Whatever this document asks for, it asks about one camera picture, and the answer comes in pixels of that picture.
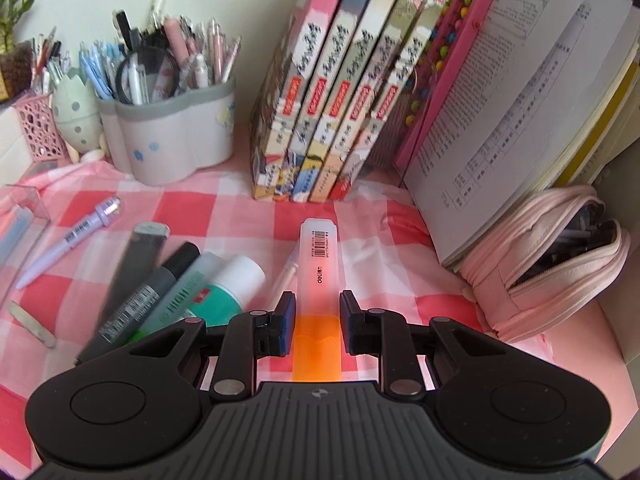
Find green white glue stick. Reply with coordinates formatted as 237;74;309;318
188;255;265;327

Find orange highlighter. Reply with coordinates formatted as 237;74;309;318
292;219;342;382

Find green highlighter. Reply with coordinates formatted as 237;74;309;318
130;252;224;342

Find black grey marker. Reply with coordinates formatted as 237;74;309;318
76;242;201;365

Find dark grey case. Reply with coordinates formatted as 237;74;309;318
96;221;170;328

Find white purple novelty pen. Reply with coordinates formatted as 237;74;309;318
15;196;122;290

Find clear acrylic organizer box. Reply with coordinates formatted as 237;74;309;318
0;184;50;306

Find light blue highlighter pen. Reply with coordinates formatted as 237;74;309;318
0;205;34;266

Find pink checkered tablecloth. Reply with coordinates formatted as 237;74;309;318
0;159;557;476

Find pink pencil case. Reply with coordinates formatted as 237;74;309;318
460;184;631;344

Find grey white flower pen holder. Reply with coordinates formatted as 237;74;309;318
98;78;235;186

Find white eraser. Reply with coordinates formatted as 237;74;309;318
8;301;56;349

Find white tape roll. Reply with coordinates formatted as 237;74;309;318
80;148;105;162

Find yellow spine comic book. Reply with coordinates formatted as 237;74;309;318
291;0;401;203

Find black magnifying glass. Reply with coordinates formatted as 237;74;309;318
114;47;180;105

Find pink perforated pen holder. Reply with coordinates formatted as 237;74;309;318
13;94;68;162

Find green egg pen holder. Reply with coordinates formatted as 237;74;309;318
51;75;105;161

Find stack of paper books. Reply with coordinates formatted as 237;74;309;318
405;0;639;266

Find pink abacus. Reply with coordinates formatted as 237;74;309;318
394;0;494;170

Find pink spine comic book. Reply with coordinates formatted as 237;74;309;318
250;0;340;200

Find white spine comic book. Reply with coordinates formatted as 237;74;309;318
349;0;447;162

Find bamboo plant in pot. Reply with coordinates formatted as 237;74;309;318
1;0;35;102

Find blue spine comic book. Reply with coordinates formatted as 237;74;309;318
273;0;369;200

